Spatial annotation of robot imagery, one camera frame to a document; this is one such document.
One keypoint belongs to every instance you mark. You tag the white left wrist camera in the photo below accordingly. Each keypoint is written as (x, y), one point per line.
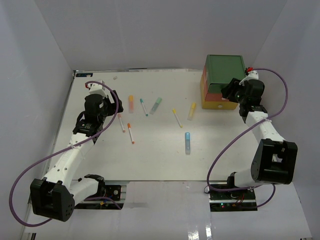
(95, 88)

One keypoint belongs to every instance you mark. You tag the green drawer box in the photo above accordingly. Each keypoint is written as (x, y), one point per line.
(219, 70)

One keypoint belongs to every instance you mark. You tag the blue cap highlighter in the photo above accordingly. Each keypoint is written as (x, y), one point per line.
(187, 143)

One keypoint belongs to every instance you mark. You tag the pink cap marker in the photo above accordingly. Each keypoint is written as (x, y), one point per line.
(121, 123)

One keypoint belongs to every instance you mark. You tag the yellow cap highlighter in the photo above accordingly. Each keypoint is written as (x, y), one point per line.
(191, 111)

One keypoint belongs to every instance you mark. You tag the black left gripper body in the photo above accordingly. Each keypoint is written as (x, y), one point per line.
(109, 109)

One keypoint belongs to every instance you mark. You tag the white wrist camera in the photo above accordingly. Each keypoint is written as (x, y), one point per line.
(250, 74)
(95, 88)

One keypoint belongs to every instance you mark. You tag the orange cap marker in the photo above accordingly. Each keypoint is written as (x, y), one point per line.
(130, 133)

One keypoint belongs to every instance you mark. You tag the green cap highlighter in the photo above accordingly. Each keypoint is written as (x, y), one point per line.
(156, 105)

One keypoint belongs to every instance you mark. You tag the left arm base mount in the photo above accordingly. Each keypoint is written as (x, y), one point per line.
(113, 198)

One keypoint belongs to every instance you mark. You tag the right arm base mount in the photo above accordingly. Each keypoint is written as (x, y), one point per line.
(231, 201)

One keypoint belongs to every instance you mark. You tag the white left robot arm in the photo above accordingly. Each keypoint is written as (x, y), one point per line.
(55, 195)

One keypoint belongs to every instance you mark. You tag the orange cap highlighter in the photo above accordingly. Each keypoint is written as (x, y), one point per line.
(131, 104)

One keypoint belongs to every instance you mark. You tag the yellow cap marker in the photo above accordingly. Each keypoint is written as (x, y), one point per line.
(177, 118)

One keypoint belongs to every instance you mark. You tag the blue label sticker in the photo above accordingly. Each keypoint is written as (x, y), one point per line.
(84, 75)

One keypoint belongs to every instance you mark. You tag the teal cap marker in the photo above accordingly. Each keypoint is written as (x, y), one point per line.
(144, 107)

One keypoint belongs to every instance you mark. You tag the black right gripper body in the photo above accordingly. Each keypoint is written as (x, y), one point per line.
(239, 95)

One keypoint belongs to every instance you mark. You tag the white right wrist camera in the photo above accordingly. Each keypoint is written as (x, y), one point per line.
(250, 74)

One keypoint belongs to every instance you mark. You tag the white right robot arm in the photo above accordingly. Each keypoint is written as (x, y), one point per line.
(275, 158)

